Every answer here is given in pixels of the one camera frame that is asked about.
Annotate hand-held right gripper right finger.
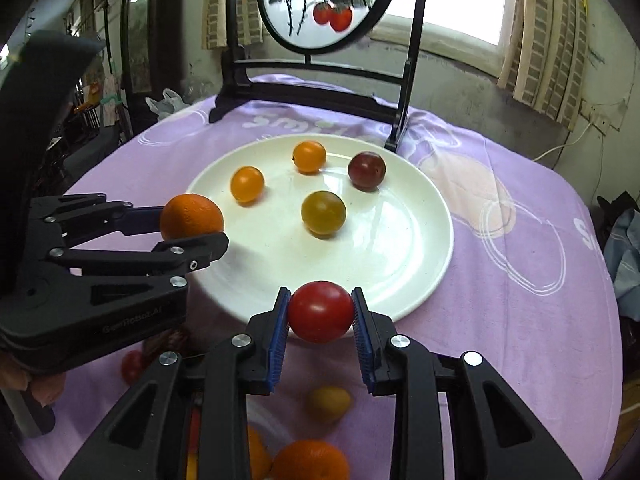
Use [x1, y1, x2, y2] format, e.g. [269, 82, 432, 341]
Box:
[351, 287, 583, 480]

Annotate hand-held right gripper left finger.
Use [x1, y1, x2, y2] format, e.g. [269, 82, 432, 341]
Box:
[59, 287, 292, 480]

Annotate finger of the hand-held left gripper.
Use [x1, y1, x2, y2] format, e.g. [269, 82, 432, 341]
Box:
[47, 232, 230, 307]
[30, 192, 167, 250]

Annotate orange mandarin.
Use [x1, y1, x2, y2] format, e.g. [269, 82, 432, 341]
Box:
[247, 425, 273, 480]
[160, 193, 225, 242]
[270, 440, 350, 480]

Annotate white round plate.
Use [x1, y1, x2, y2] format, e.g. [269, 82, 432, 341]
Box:
[185, 133, 455, 323]

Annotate person's left hand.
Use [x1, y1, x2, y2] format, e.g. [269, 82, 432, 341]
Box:
[0, 352, 67, 407]

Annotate yellow cherry tomato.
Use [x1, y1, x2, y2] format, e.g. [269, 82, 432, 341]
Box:
[306, 386, 352, 423]

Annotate orange cherry tomato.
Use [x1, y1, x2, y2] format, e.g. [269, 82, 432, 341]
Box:
[230, 166, 265, 204]
[292, 140, 327, 175]

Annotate small red cherry tomato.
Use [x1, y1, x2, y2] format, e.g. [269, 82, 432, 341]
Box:
[121, 350, 151, 386]

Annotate white plastic bag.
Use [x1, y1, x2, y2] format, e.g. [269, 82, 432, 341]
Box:
[145, 88, 191, 121]

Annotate green-yellow cherry tomato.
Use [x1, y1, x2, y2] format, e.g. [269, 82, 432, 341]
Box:
[301, 190, 347, 237]

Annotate purple printed blanket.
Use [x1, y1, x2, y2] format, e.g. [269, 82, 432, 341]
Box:
[20, 74, 623, 480]

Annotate dark purple cherry tomato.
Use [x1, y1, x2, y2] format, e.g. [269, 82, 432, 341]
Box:
[347, 151, 387, 191]

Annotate round painted screen on stand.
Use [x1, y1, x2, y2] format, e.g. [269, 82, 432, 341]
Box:
[209, 0, 431, 153]

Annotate dark wooden mirror cabinet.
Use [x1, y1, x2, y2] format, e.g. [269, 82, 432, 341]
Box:
[120, 0, 188, 136]

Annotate beige checked curtain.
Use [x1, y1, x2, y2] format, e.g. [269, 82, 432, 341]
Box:
[202, 0, 263, 51]
[497, 0, 591, 126]

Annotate dark clothing pile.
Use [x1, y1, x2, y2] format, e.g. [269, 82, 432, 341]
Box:
[592, 191, 640, 321]

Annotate bright window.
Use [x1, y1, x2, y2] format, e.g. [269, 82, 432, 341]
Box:
[370, 0, 523, 61]

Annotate white cable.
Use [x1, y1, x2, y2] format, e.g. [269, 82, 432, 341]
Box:
[532, 120, 593, 162]

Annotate wall socket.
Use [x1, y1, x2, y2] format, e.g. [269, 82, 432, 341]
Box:
[577, 100, 628, 134]

